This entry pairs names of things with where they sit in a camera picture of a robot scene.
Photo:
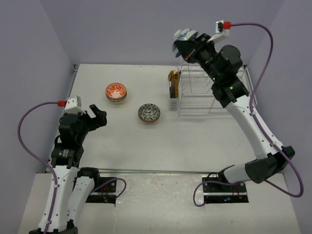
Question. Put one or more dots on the pink rim bowl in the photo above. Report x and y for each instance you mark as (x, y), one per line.
(115, 90)

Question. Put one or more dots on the blue triangle pattern bowl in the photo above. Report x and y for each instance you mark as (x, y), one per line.
(121, 98)

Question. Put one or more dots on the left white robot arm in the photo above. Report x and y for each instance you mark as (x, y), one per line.
(70, 184)

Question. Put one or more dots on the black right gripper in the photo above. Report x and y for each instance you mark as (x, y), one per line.
(186, 47)

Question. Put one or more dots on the aluminium table edge rail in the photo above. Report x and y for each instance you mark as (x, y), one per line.
(72, 79)

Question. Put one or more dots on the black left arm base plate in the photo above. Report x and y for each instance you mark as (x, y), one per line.
(104, 195)

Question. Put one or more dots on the blue floral bowl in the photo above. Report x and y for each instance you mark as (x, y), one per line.
(185, 34)

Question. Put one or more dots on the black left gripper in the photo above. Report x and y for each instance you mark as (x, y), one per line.
(100, 121)

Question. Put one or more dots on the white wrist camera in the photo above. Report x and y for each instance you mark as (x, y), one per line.
(73, 106)
(222, 30)

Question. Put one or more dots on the dark rim bowl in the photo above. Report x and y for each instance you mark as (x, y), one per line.
(149, 111)

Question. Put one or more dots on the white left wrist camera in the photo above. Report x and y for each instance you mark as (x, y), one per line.
(73, 106)

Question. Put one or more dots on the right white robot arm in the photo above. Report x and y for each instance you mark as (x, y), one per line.
(222, 67)

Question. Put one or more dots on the white wire dish rack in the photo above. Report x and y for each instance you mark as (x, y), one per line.
(195, 94)

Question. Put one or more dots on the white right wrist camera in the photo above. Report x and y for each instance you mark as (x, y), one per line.
(222, 30)

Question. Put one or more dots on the white perforated cutlery holder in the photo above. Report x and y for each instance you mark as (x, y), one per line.
(173, 103)

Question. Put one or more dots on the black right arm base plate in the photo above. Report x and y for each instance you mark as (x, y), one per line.
(220, 194)

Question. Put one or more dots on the gold utensil in holder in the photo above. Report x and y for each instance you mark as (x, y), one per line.
(173, 79)

